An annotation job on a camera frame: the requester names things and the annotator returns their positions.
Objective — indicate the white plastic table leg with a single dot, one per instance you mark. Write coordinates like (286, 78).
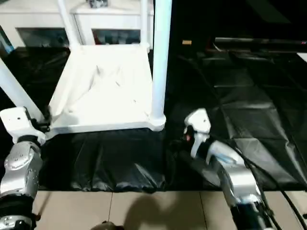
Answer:
(68, 26)
(160, 60)
(16, 88)
(144, 24)

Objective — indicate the white upturned plastic table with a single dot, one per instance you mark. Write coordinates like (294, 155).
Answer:
(100, 95)

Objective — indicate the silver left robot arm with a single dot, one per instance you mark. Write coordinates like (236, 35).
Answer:
(21, 167)

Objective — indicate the black glossy mat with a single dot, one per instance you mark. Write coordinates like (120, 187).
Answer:
(239, 107)

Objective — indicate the grey curtain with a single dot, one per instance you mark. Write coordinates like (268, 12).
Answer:
(6, 43)

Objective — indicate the white glass-door cabinet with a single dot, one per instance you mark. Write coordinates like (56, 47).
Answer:
(108, 19)

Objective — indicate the black speaker box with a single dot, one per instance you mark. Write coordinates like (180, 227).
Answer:
(192, 21)

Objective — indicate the black glossy tv stand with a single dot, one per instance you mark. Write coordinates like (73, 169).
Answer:
(259, 43)

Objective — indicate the black left robot foot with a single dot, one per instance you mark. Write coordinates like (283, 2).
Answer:
(106, 226)

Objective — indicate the white flat panel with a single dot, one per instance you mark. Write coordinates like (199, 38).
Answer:
(302, 57)

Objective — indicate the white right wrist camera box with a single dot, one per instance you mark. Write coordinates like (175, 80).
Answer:
(199, 122)

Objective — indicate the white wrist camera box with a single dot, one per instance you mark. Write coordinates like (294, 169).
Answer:
(199, 122)
(16, 122)

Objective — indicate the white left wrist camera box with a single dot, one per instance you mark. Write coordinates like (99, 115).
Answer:
(16, 122)

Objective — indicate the black folding table frame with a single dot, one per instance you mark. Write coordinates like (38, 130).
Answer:
(44, 206)

